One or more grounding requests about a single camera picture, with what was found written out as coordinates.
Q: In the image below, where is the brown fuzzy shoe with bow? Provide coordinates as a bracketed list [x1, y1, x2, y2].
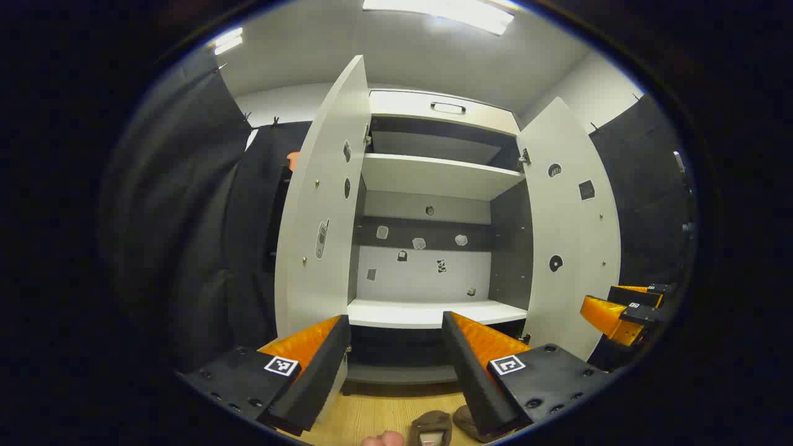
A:
[409, 410, 453, 446]
[452, 406, 493, 443]

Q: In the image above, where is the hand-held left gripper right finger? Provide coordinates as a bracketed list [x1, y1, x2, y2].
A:
[441, 311, 614, 437]

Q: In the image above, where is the wide ceiling light panel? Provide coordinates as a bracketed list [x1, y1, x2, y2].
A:
[362, 0, 515, 36]

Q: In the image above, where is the narrow ceiling light strip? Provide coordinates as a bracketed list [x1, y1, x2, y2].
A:
[214, 27, 243, 56]

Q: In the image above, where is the white cabinet drawer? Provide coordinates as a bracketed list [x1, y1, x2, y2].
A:
[370, 90, 520, 136]

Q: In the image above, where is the white cabinet door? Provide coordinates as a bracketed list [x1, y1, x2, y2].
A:
[274, 55, 372, 409]
[517, 96, 621, 361]

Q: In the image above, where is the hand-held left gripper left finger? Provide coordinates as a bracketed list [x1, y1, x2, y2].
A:
[177, 315, 351, 437]

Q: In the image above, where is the black backdrop cloth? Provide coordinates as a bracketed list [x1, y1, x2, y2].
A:
[121, 50, 313, 372]
[587, 93, 698, 372]

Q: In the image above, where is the white shoe cabinet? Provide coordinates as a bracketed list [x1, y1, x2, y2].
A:
[347, 90, 535, 397]

